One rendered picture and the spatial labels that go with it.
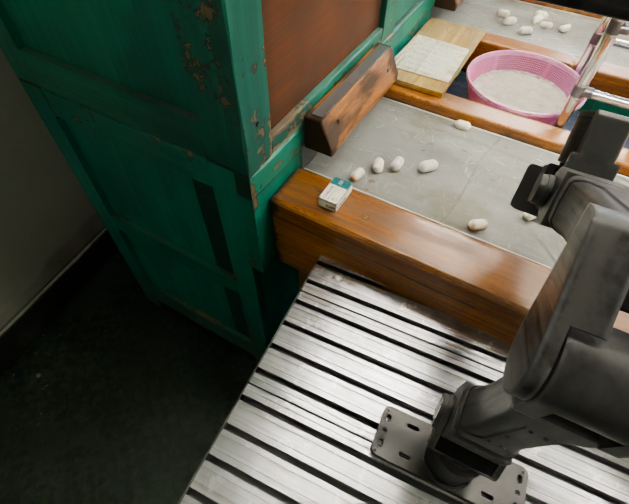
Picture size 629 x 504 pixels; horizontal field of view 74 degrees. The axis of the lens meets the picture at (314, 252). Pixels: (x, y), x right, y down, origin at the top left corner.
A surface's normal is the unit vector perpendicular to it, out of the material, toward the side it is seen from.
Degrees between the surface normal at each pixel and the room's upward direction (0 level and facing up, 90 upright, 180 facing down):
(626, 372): 19
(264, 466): 0
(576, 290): 34
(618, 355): 7
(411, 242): 0
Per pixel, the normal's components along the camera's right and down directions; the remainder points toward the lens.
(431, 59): 0.01, -0.60
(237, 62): 0.87, 0.40
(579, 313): -0.25, -0.11
